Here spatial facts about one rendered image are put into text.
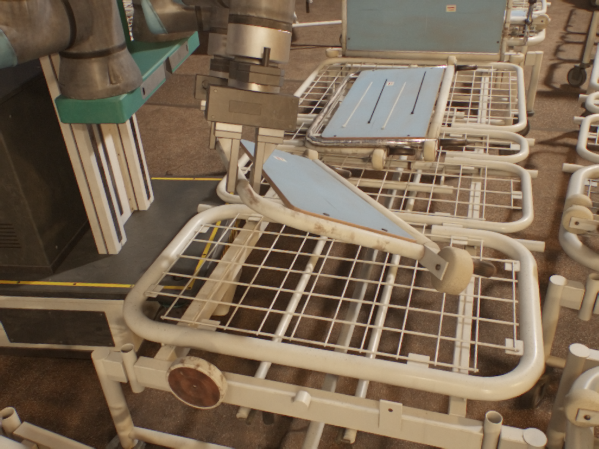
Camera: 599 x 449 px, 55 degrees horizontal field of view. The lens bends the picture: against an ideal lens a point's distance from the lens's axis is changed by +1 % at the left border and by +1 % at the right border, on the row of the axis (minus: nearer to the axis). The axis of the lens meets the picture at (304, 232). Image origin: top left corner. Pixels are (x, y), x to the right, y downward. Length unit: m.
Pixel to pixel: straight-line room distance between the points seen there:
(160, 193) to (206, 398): 1.12
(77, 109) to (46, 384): 0.90
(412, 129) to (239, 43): 1.12
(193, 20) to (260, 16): 0.55
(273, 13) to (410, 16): 2.00
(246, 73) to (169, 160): 2.39
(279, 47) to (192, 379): 0.64
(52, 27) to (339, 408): 0.94
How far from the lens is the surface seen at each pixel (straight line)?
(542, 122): 3.53
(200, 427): 1.71
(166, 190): 2.15
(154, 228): 1.93
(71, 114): 1.47
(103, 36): 1.41
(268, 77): 0.78
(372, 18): 2.83
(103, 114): 1.43
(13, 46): 1.30
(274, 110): 0.85
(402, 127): 1.89
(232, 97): 0.84
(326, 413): 1.15
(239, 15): 0.83
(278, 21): 0.83
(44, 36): 1.33
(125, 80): 1.43
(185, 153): 3.20
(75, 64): 1.44
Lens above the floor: 1.31
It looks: 33 degrees down
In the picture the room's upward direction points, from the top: 3 degrees counter-clockwise
